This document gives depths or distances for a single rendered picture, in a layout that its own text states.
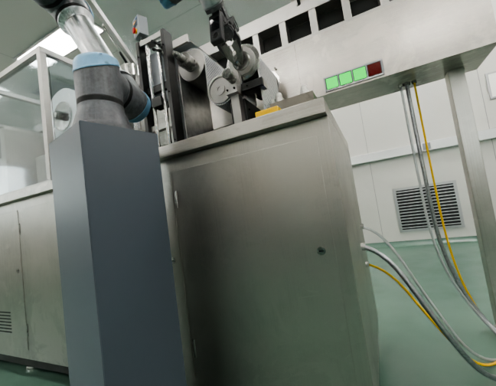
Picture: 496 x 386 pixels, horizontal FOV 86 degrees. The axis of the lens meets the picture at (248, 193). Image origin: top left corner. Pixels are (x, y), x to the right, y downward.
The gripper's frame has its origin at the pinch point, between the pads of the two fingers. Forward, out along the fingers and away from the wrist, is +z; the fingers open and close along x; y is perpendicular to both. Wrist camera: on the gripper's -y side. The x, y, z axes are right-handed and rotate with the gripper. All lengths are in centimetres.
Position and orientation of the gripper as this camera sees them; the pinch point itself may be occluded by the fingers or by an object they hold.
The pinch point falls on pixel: (237, 62)
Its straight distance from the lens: 116.6
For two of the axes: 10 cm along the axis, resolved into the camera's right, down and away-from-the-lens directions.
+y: 1.7, -7.6, 6.3
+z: 4.2, 6.4, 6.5
